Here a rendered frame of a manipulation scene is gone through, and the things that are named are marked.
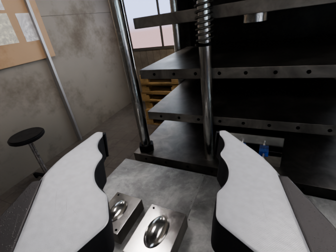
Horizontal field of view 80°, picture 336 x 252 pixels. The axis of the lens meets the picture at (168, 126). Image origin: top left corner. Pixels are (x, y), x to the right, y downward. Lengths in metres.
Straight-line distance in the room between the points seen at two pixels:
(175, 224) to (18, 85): 2.57
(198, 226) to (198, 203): 0.11
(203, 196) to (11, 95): 2.50
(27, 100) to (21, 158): 0.72
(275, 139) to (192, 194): 0.47
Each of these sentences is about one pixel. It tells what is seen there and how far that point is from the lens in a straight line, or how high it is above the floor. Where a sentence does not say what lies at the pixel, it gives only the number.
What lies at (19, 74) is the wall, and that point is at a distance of 3.01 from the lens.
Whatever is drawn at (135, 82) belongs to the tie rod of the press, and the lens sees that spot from 1.13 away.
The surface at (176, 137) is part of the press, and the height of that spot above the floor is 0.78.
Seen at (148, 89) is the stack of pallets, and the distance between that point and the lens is 3.13.
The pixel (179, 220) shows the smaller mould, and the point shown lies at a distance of 0.81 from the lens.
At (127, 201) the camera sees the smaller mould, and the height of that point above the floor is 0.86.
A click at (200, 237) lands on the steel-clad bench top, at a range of 0.85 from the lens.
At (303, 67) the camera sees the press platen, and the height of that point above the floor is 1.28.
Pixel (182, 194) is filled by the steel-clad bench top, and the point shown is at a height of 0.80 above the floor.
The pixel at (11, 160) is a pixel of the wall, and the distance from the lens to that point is 3.03.
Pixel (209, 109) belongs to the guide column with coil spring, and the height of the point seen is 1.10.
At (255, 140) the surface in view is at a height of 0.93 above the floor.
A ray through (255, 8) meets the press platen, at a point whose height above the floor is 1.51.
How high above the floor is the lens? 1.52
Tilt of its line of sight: 28 degrees down
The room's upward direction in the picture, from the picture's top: 8 degrees counter-clockwise
